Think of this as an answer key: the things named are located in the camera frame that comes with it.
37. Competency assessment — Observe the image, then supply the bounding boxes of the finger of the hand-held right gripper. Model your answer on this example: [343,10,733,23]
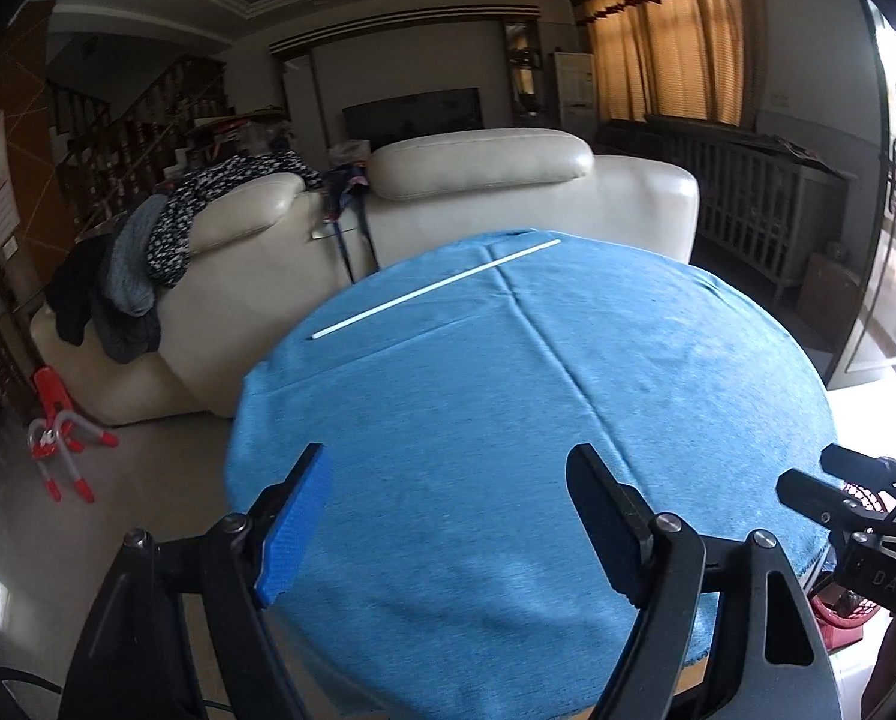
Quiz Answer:
[820,444,896,500]
[776,467,896,605]

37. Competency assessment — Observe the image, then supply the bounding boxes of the brown cardboard box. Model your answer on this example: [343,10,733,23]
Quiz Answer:
[799,244,865,323]

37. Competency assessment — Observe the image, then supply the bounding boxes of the white standing air conditioner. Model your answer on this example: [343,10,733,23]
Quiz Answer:
[553,51,597,134]

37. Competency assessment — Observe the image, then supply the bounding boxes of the striped tan curtain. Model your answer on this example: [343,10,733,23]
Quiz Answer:
[572,0,765,128]

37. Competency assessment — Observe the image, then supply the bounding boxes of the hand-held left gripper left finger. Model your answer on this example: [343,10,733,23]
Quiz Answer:
[56,442,334,720]

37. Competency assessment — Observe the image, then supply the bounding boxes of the blue tablecloth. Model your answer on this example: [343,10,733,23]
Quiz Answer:
[225,229,840,720]

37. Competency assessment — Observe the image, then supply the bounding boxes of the black white floral garment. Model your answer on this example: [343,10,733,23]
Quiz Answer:
[146,151,325,287]

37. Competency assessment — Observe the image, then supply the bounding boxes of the dark glass door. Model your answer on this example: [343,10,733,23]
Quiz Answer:
[826,0,896,391]

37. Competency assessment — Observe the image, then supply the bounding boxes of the black television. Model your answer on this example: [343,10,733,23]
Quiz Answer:
[343,87,485,142]

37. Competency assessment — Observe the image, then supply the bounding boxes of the thin white stick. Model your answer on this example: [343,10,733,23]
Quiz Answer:
[311,238,563,341]

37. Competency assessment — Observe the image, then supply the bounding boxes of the cream leather sofa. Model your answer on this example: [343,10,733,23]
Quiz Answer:
[29,127,700,425]

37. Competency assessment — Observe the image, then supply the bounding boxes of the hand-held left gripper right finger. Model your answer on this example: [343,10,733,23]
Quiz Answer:
[566,444,843,720]

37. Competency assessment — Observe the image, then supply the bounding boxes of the dark wooden crib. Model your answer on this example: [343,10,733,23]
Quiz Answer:
[598,114,858,305]

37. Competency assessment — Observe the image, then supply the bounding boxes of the wooden staircase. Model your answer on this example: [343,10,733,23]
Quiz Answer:
[47,54,228,226]

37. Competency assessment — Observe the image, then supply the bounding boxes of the grey knit garment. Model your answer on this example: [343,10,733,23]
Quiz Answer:
[109,195,168,316]

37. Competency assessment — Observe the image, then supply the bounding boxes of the red and white toy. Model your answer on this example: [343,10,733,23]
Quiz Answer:
[28,367,119,503]

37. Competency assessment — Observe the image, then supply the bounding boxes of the dark display cabinet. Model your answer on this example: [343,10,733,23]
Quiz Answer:
[503,21,545,121]

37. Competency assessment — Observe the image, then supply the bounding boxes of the red plastic basket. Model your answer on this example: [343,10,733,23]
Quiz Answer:
[806,476,895,650]

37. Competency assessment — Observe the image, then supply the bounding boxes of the dark bag with straps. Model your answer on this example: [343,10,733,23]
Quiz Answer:
[320,163,378,282]

